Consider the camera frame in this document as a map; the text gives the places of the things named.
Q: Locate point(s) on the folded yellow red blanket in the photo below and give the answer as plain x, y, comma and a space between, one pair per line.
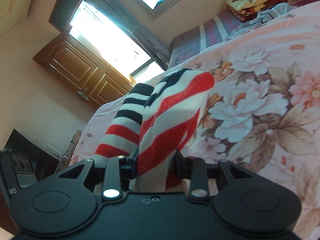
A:
246, 10

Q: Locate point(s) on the grey left curtain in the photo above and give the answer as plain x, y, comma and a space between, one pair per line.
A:
119, 15

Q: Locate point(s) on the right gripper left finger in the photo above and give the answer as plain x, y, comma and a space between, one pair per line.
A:
68, 199

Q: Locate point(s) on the pink floral bed sheet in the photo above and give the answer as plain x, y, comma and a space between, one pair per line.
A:
262, 112

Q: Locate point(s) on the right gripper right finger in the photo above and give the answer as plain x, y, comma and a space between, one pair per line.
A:
243, 200

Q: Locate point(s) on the striped knit sweater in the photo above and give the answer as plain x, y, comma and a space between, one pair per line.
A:
157, 121

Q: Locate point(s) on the wooden door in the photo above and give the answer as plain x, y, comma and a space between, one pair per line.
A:
88, 76

